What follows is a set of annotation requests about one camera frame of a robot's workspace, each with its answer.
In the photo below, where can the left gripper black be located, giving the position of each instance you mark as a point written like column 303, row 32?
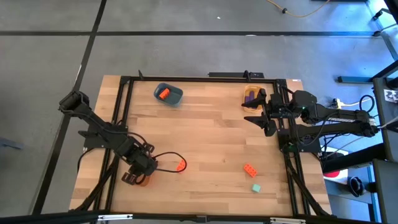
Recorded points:
column 141, row 160

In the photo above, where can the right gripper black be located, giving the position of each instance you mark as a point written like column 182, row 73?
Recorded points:
column 280, row 110

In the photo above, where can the purple toy block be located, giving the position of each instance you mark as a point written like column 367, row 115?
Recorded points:
column 247, row 99
column 252, row 94

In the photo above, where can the orange studded toy block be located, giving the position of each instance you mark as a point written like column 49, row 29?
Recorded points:
column 164, row 93
column 250, row 170
column 179, row 167

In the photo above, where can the teal toy block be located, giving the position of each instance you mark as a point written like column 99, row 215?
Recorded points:
column 256, row 188

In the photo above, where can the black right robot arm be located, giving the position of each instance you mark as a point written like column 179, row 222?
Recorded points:
column 342, row 118

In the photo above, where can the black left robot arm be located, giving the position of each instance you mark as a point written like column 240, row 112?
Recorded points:
column 93, row 121

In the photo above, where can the orange plastic bin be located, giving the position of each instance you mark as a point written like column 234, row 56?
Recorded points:
column 146, row 182

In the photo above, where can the yellow plastic bin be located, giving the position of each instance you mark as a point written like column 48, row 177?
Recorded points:
column 252, row 87

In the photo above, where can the black bar behind table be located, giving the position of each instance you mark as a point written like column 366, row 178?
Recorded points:
column 230, row 75

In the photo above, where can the blue plastic bin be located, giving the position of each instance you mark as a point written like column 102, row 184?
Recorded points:
column 175, row 98

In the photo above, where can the white power strip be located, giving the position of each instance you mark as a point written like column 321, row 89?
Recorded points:
column 336, row 103

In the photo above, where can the red floor object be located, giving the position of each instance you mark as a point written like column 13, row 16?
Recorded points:
column 334, row 174

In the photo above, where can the blue metal floor bar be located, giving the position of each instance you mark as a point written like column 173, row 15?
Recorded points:
column 354, row 79

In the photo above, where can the black front crossbar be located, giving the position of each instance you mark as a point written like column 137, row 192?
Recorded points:
column 62, row 217

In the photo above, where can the black diagonal beam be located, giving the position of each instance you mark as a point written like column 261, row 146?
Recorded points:
column 354, row 158

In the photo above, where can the black rounded floor object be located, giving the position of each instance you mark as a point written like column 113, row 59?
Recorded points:
column 357, row 186

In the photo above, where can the dark grey cabinet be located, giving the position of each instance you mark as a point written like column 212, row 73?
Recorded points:
column 388, row 137
column 387, row 193

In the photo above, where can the black white marker tag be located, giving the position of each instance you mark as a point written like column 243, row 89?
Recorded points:
column 391, row 96

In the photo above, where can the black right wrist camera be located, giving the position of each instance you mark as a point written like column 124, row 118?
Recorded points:
column 275, row 99

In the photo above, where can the silver metal bracket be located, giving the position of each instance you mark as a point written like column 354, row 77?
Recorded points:
column 115, row 217
column 287, row 221

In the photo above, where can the black aluminium table frame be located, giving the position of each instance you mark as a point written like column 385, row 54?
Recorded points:
column 202, row 79

